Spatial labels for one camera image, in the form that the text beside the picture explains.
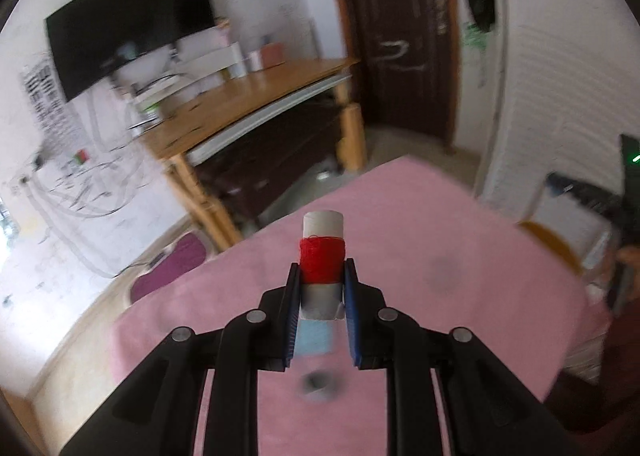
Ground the dark brown door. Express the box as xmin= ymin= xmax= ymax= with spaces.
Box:
xmin=338 ymin=0 xmax=460 ymax=150

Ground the eye chart poster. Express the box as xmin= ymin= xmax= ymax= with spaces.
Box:
xmin=21 ymin=54 xmax=89 ymax=176

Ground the pink tablecloth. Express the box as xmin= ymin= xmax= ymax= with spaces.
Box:
xmin=111 ymin=158 xmax=590 ymax=455

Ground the red thread spool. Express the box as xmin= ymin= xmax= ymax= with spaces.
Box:
xmin=299 ymin=210 xmax=346 ymax=320

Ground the white router box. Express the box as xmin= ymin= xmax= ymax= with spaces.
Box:
xmin=132 ymin=75 xmax=186 ymax=107

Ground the wooden desk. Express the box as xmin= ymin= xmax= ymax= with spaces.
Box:
xmin=142 ymin=57 xmax=367 ymax=251

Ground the black wall television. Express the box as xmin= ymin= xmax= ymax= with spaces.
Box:
xmin=46 ymin=0 xmax=215 ymax=101

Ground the purple floor mat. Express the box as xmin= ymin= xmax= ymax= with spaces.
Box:
xmin=127 ymin=231 xmax=209 ymax=304

